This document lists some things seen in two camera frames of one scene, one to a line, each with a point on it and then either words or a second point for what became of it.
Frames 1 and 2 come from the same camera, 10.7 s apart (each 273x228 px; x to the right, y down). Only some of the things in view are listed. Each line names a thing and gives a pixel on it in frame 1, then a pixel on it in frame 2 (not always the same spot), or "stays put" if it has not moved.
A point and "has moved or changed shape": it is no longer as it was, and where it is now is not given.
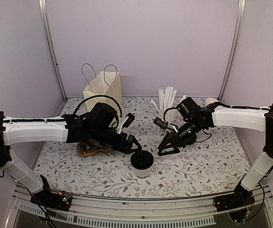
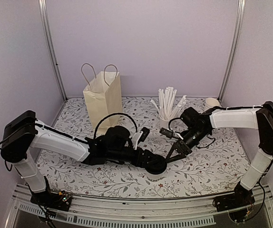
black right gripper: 171,139 -> 177,145
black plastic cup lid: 141,159 has moved or changed shape
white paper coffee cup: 142,174 -> 155,177
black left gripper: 126,148 -> 137,162
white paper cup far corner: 209,100 stays put
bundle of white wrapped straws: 166,108 stays put
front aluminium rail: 198,212 stays put
